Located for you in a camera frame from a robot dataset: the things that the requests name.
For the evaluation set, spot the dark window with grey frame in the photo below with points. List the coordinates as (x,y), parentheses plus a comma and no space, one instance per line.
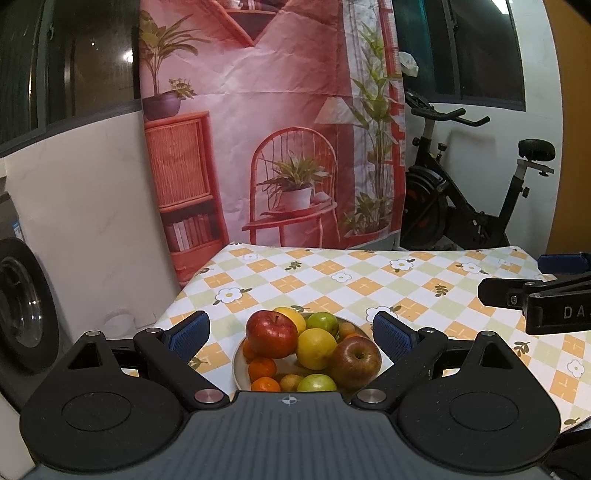
(69,69)
(475,50)

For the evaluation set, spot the yellow lemon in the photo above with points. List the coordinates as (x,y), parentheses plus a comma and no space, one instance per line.
(316,348)
(295,318)

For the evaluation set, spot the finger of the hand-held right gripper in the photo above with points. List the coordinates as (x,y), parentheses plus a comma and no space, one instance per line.
(563,264)
(501,291)

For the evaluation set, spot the black exercise bike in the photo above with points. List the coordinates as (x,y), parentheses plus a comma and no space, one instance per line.
(429,207)

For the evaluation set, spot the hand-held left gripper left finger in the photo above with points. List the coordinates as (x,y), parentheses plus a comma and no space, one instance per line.
(190,334)

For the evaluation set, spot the orange wooden door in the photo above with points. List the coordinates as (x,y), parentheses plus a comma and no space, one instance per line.
(575,129)

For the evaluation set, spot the checked floral tablecloth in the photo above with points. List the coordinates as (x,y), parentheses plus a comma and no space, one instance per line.
(415,286)

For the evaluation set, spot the brownish red apple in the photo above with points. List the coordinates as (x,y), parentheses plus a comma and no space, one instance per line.
(355,362)

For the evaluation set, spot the small yellow-brown fruit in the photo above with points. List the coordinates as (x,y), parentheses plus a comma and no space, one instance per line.
(291,383)
(346,328)

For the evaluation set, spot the grey washing machine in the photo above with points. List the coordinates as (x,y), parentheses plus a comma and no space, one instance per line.
(23,300)

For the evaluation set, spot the pink printed backdrop cloth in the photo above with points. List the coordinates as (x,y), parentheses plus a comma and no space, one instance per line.
(268,115)

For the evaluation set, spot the cream round plate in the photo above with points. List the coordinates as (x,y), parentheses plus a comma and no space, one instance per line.
(286,369)

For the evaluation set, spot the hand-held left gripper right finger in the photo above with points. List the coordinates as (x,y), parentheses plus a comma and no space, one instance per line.
(392,337)

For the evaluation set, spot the white crumpled bag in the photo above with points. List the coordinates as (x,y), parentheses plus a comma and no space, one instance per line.
(408,63)

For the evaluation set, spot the round green fruit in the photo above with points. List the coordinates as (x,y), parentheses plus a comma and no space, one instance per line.
(317,383)
(323,322)

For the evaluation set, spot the white round container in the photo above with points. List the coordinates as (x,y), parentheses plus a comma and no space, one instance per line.
(119,321)

